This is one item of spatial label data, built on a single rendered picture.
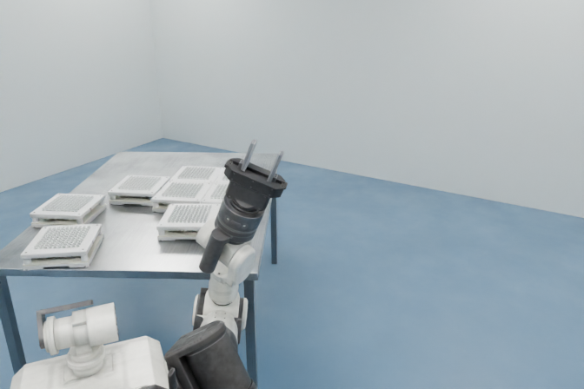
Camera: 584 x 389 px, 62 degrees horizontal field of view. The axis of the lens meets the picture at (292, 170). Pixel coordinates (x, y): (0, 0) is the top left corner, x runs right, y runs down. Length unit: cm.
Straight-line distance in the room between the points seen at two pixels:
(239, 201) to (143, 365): 34
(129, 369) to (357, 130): 442
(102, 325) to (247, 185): 35
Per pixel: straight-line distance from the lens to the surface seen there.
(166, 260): 205
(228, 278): 107
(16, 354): 251
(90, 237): 217
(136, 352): 99
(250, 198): 94
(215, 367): 97
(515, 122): 475
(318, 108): 529
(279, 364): 276
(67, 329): 92
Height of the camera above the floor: 184
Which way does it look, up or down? 20 degrees down
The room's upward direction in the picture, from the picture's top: straight up
